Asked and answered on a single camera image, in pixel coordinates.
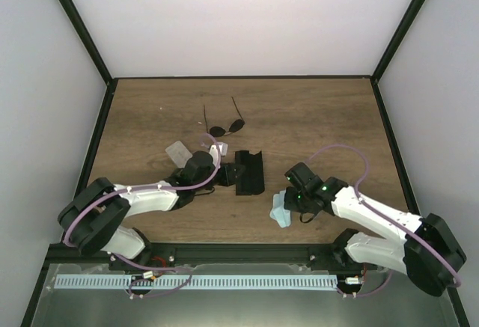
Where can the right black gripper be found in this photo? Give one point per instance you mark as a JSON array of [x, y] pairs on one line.
[[290, 203]]

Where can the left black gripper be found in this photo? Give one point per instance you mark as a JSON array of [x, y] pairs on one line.
[[229, 178]]

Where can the light blue cloth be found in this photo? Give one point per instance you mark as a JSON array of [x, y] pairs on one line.
[[278, 212]]

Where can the black geometric glasses case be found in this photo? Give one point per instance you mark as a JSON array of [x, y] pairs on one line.
[[251, 180]]

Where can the grey glasses case green lining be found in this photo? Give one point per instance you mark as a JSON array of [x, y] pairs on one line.
[[178, 153]]

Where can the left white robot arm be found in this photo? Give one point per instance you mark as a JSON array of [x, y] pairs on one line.
[[92, 222]]

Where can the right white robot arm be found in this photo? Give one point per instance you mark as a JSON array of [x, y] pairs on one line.
[[422, 248]]

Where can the grey metal front plate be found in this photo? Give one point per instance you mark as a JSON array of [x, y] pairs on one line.
[[384, 300]]

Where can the black aluminium frame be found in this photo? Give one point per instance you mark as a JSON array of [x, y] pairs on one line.
[[237, 253]]

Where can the white slotted cable duct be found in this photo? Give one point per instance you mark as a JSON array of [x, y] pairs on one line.
[[198, 282]]

